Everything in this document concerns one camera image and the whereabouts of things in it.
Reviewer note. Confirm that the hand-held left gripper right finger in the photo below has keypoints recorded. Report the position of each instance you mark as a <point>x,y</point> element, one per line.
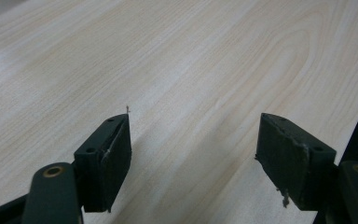
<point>292,161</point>

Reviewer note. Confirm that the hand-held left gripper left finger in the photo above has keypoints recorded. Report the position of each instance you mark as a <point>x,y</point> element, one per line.
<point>105,161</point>

